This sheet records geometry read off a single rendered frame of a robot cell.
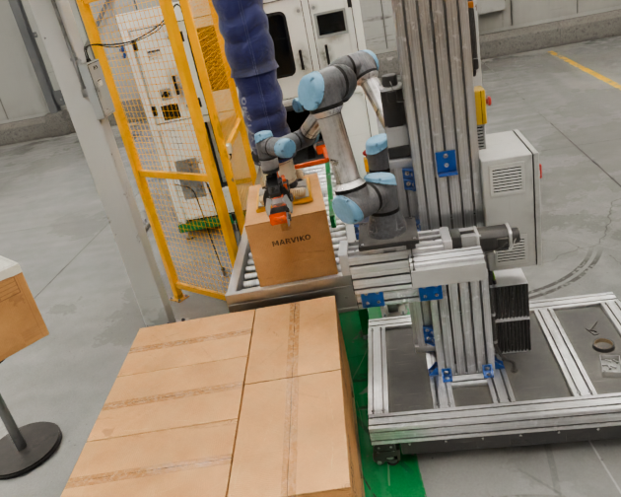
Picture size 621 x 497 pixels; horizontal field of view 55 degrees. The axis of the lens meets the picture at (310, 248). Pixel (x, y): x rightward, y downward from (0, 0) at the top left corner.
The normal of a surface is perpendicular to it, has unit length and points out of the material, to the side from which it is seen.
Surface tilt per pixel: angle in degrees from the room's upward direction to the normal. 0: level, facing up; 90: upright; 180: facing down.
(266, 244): 90
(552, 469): 0
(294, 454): 0
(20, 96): 90
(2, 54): 90
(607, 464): 0
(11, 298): 90
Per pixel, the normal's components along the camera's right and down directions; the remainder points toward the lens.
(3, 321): 0.73, 0.15
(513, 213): -0.09, 0.43
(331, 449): -0.19, -0.89
